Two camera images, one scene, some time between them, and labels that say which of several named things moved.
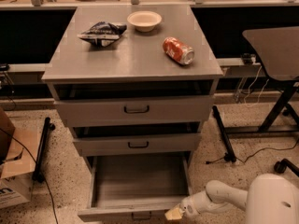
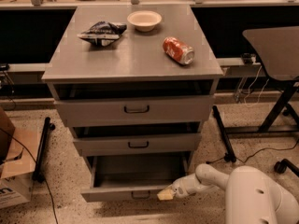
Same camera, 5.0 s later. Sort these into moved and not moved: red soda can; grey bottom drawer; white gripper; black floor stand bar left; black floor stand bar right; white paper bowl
Moved: grey bottom drawer; white gripper
Not moved: white paper bowl; black floor stand bar right; black floor stand bar left; red soda can
